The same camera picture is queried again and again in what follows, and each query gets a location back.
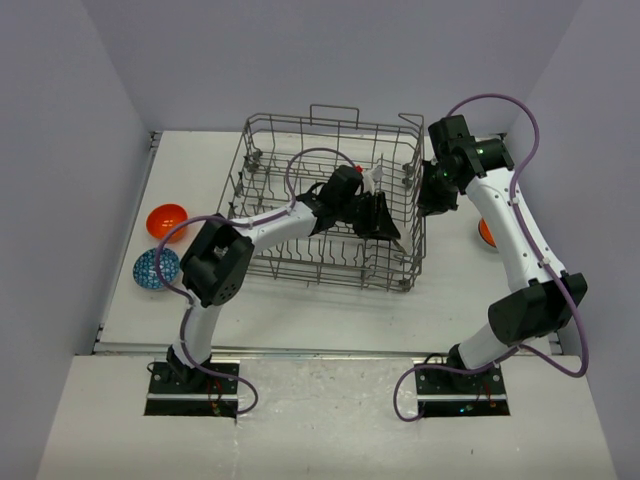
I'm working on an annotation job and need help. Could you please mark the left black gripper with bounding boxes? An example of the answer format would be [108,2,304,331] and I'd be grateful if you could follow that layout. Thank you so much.
[337,191,399,242]

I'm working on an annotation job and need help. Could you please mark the small orange bowl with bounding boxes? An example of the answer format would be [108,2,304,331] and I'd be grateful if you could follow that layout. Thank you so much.
[478,218,496,248]

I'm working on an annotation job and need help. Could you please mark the grey wire dish rack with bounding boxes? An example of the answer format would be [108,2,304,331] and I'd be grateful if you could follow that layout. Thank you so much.
[217,104,427,292]

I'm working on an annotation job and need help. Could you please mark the large orange bowl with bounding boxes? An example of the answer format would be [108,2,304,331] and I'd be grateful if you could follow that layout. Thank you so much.
[145,203,189,240]

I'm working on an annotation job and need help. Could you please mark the red patterned white bowl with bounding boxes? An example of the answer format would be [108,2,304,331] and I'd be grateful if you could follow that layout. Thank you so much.
[132,248,180,291]

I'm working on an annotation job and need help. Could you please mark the small white bowl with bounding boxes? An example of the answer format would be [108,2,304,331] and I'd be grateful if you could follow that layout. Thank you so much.
[392,236,413,256]

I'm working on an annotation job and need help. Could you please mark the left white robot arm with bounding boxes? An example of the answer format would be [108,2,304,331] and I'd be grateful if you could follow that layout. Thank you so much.
[167,192,410,393]

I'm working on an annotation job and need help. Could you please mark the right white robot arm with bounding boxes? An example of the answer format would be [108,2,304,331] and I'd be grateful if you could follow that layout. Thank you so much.
[418,137,587,393]

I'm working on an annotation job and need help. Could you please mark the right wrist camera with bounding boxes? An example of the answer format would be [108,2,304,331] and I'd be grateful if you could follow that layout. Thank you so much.
[428,115,476,158]

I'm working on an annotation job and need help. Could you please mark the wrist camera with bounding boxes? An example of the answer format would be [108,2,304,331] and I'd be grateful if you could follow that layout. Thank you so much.
[428,115,476,158]
[318,165,384,209]

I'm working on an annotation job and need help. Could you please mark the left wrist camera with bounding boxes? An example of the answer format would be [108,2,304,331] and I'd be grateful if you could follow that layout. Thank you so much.
[318,165,384,209]

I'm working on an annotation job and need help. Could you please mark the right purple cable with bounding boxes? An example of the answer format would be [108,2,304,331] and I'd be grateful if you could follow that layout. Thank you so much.
[394,92,590,422]

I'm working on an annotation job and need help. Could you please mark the purple cable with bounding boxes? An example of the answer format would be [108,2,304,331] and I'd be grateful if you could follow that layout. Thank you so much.
[155,147,364,414]
[394,92,590,422]

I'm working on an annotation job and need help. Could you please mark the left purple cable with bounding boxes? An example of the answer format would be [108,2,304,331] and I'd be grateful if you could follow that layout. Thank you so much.
[155,147,364,414]

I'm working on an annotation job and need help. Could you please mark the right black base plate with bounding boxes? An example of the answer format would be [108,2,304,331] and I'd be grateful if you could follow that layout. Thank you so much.
[415,353,506,400]

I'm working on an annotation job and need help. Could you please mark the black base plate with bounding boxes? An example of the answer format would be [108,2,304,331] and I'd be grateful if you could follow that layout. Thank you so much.
[415,353,506,400]
[148,362,239,399]

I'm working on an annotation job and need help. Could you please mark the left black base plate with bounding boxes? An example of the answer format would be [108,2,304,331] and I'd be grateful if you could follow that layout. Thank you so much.
[148,362,239,399]

